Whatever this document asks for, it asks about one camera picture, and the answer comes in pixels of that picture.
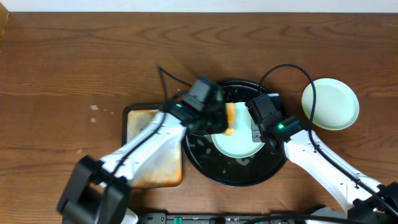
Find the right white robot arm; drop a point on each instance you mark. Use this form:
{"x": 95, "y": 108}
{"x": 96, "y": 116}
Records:
{"x": 362, "y": 198}

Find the rectangular soapy water tray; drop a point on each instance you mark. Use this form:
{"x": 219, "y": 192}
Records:
{"x": 165, "y": 170}

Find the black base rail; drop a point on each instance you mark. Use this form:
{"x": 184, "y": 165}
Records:
{"x": 163, "y": 218}

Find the yellow plate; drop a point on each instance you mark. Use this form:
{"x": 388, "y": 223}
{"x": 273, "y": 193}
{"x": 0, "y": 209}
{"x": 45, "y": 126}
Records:
{"x": 332, "y": 126}

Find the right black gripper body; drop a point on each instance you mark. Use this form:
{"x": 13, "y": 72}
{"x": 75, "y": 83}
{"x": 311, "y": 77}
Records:
{"x": 256, "y": 131}

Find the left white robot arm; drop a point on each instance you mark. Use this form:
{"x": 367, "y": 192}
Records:
{"x": 98, "y": 191}

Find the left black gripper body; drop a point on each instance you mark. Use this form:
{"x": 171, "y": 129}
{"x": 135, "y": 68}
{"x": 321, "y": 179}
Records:
{"x": 216, "y": 121}

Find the yellow green scrub sponge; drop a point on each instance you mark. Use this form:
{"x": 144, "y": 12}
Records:
{"x": 230, "y": 112}

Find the light blue plate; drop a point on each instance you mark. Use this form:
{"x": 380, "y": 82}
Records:
{"x": 240, "y": 143}
{"x": 336, "y": 102}

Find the round black tray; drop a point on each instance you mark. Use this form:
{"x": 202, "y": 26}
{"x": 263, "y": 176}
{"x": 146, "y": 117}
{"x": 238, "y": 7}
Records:
{"x": 210, "y": 162}

